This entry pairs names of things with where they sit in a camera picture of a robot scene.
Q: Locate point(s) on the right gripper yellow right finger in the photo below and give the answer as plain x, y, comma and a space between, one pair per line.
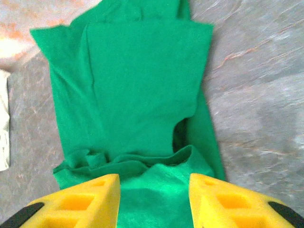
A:
232, 204

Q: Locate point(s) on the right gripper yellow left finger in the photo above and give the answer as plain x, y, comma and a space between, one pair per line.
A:
78, 204

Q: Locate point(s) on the folded maroon shirt stack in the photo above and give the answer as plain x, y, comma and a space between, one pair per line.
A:
3, 118

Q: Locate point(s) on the green t-shirt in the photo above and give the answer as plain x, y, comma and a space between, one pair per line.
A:
142, 83

